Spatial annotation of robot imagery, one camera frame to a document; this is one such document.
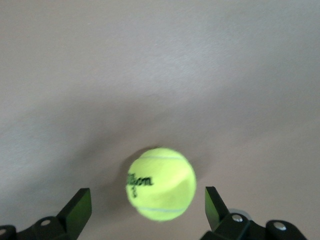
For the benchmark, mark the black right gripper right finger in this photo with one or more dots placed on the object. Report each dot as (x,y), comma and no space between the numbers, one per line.
(217,215)

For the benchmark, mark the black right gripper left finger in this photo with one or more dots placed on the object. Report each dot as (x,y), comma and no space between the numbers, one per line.
(75,215)

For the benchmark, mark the yellow Wilson tennis ball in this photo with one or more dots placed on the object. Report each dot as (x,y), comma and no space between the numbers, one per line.
(165,175)

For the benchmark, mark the brown table cover sheet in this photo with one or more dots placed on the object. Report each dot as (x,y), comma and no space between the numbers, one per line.
(175,62)

